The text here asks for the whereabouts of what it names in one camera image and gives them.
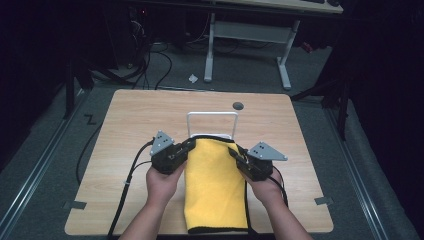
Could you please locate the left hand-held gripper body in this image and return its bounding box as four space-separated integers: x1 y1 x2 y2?
149 130 190 176

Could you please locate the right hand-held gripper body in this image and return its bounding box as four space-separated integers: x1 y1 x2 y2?
235 141 289 183

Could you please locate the person's left hand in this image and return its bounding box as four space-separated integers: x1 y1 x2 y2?
145 162 186 210

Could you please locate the person's right hand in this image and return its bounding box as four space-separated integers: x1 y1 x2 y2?
248 167 290 210

